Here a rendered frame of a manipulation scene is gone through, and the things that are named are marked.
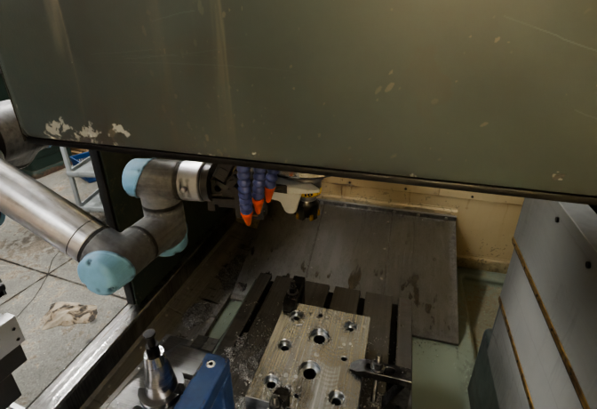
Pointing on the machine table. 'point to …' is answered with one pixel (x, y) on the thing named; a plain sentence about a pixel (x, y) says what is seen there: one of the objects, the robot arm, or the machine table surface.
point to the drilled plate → (338, 373)
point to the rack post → (225, 396)
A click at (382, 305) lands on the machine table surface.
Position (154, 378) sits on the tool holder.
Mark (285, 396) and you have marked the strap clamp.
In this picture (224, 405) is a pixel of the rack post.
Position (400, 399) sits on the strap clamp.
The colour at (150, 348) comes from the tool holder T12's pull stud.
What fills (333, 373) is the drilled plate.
